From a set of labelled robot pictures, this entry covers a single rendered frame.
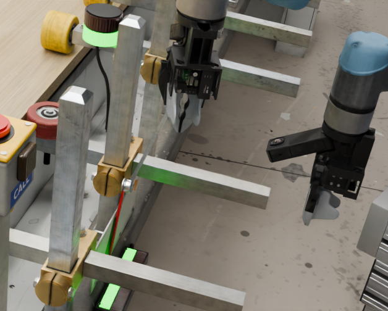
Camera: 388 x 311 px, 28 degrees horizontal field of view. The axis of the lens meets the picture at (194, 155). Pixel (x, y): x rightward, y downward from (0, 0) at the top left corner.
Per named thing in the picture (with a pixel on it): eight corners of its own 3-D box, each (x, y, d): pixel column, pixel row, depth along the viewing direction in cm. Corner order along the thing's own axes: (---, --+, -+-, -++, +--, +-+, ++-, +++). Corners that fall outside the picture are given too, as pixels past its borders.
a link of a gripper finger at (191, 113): (181, 147, 121) (191, 96, 116) (178, 127, 126) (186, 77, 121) (201, 149, 121) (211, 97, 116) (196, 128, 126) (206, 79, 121)
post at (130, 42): (116, 248, 147) (147, 15, 121) (110, 260, 145) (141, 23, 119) (99, 243, 148) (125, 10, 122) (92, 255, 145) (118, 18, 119)
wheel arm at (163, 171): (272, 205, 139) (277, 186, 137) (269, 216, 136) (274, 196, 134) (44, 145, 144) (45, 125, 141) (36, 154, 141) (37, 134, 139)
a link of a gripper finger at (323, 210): (331, 241, 135) (345, 199, 130) (298, 232, 135) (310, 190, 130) (332, 231, 137) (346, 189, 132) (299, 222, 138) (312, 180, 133)
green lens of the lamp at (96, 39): (125, 35, 125) (126, 23, 124) (113, 50, 120) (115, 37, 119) (89, 26, 126) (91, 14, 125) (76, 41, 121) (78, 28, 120)
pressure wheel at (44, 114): (74, 157, 146) (79, 105, 140) (59, 179, 140) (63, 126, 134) (34, 147, 147) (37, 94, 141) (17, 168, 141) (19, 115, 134)
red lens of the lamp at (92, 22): (126, 21, 124) (128, 8, 123) (115, 35, 119) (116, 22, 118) (91, 12, 125) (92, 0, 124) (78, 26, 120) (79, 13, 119)
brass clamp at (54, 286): (98, 256, 126) (101, 232, 123) (68, 312, 114) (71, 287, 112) (62, 246, 126) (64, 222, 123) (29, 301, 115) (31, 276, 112)
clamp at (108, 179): (140, 160, 145) (144, 138, 142) (118, 200, 133) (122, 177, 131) (112, 153, 145) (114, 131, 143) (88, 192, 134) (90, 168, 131)
